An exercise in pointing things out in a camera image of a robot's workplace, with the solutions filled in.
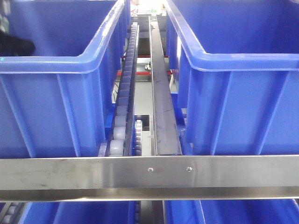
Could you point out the blue bin lower shelf left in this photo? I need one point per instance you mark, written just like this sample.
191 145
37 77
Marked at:
114 212

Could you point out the steel front rail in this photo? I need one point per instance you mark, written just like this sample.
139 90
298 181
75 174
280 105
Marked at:
149 178

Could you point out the steel divider rail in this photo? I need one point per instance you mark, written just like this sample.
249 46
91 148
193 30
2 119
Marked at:
165 127

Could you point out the blue bin shelf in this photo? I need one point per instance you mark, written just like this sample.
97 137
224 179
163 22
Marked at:
272 211
114 212

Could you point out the blue bin on shelf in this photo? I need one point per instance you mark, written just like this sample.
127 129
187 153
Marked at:
238 67
55 103

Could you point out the blue bin left on shelf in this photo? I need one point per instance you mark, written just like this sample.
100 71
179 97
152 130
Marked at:
55 103

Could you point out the roller conveyor track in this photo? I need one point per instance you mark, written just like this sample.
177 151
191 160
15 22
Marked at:
121 137

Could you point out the blue bin lower shelf right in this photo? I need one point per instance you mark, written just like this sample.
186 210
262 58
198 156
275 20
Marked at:
272 211

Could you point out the blue bin right on shelf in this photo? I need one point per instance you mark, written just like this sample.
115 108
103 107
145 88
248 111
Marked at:
238 67

